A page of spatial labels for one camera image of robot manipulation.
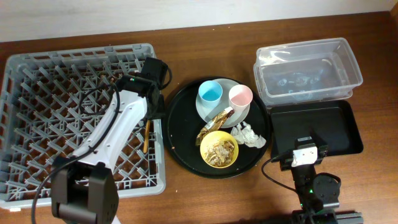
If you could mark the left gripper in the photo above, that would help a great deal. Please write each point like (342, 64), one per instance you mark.
(158, 104)

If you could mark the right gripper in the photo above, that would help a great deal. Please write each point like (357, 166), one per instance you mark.
(322, 149)

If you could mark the white tissue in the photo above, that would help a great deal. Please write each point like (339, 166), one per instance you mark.
(244, 134)

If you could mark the blue cup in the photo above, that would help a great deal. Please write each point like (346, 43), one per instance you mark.
(210, 93)

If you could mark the wooden chopstick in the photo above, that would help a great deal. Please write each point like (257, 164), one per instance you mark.
(146, 137)

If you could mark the food scraps with rice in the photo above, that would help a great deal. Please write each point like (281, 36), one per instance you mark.
(220, 154)

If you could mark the yellow bowl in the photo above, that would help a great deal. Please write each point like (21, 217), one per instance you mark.
(215, 137)

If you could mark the gold snack wrapper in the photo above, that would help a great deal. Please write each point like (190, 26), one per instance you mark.
(214, 124)

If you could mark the pink cup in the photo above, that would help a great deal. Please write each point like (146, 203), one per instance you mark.
(240, 96)

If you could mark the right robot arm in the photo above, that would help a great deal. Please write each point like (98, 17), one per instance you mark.
(317, 192)

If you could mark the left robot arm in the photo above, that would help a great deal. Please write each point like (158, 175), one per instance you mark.
(83, 188)

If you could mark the grey dishwasher rack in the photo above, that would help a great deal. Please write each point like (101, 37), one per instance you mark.
(51, 103)

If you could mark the round black tray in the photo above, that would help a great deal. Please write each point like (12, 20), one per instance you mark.
(182, 123)

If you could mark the black rectangular tray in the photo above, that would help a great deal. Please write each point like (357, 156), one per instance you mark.
(333, 121)

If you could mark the grey plate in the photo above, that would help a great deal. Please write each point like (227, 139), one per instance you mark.
(207, 114)

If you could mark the clear plastic bin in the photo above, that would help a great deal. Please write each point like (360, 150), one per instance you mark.
(301, 72)

